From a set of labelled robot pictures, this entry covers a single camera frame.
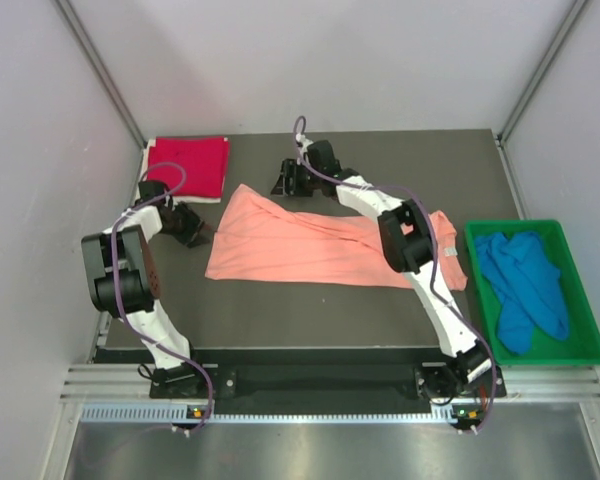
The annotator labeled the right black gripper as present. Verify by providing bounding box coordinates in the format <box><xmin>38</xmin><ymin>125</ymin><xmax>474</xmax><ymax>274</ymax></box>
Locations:
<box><xmin>270</xmin><ymin>161</ymin><xmax>322</xmax><ymax>199</ymax></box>

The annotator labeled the salmon pink t shirt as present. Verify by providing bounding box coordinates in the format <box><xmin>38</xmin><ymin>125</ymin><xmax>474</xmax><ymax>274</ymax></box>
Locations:
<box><xmin>204</xmin><ymin>183</ymin><xmax>469</xmax><ymax>291</ymax></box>

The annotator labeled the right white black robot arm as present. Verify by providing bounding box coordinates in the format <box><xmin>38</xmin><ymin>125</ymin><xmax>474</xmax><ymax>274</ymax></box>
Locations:
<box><xmin>271</xmin><ymin>159</ymin><xmax>496</xmax><ymax>396</ymax></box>

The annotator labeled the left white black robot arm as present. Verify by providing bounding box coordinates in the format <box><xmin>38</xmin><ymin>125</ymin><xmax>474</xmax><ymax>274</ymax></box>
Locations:
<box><xmin>81</xmin><ymin>204</ymin><xmax>208</xmax><ymax>397</ymax></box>

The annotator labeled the folded red t shirt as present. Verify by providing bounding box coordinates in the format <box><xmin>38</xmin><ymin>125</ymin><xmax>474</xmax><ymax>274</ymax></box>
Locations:
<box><xmin>142</xmin><ymin>137</ymin><xmax>230</xmax><ymax>203</ymax></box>

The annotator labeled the blue t shirt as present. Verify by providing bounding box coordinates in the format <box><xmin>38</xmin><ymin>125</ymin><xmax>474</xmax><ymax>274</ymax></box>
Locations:
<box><xmin>475</xmin><ymin>231</ymin><xmax>570</xmax><ymax>355</ymax></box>

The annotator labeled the green plastic bin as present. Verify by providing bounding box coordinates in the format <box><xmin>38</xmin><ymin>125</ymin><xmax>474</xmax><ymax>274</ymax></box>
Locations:
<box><xmin>465</xmin><ymin>220</ymin><xmax>600</xmax><ymax>366</ymax></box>

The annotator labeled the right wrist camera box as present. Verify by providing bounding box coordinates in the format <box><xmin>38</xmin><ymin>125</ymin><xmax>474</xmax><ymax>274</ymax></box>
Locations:
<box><xmin>306</xmin><ymin>140</ymin><xmax>341</xmax><ymax>177</ymax></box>

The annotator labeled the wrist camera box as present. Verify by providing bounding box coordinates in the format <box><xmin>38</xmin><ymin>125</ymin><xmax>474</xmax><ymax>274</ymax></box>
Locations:
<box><xmin>306</xmin><ymin>140</ymin><xmax>341</xmax><ymax>177</ymax></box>
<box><xmin>135</xmin><ymin>180</ymin><xmax>171</xmax><ymax>205</ymax></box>

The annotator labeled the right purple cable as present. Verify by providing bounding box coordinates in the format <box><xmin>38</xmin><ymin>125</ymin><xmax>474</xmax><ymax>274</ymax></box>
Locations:
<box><xmin>292</xmin><ymin>116</ymin><xmax>499</xmax><ymax>434</ymax></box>

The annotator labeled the purple cable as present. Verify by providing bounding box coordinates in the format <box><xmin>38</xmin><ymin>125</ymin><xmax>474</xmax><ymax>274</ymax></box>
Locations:
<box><xmin>110</xmin><ymin>162</ymin><xmax>216</xmax><ymax>436</ymax></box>
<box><xmin>292</xmin><ymin>116</ymin><xmax>499</xmax><ymax>434</ymax></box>

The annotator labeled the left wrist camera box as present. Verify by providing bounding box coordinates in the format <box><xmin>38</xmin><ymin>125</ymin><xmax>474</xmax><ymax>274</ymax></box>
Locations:
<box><xmin>135</xmin><ymin>180</ymin><xmax>171</xmax><ymax>205</ymax></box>

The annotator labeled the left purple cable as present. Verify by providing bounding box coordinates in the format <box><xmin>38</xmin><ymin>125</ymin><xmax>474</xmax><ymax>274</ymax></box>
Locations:
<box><xmin>110</xmin><ymin>162</ymin><xmax>216</xmax><ymax>436</ymax></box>

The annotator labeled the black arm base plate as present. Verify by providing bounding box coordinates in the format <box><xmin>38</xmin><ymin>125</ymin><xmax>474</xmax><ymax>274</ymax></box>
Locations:
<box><xmin>149</xmin><ymin>348</ymin><xmax>506</xmax><ymax>402</ymax></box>

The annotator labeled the slotted grey cable duct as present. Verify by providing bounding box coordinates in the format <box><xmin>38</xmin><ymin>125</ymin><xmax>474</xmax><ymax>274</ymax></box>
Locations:
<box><xmin>80</xmin><ymin>403</ymin><xmax>479</xmax><ymax>426</ymax></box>

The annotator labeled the left aluminium frame post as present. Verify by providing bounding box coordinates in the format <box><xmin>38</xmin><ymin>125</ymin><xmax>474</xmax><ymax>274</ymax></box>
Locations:
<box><xmin>52</xmin><ymin>0</ymin><xmax>146</xmax><ymax>148</ymax></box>

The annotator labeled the aluminium frame post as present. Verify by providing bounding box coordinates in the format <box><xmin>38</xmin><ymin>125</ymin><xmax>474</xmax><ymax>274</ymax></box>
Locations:
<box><xmin>52</xmin><ymin>0</ymin><xmax>146</xmax><ymax>148</ymax></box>
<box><xmin>497</xmin><ymin>0</ymin><xmax>592</xmax><ymax>144</ymax></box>

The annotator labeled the right aluminium frame post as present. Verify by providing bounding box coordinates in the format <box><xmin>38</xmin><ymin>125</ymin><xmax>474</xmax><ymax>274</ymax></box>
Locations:
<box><xmin>497</xmin><ymin>0</ymin><xmax>592</xmax><ymax>144</ymax></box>

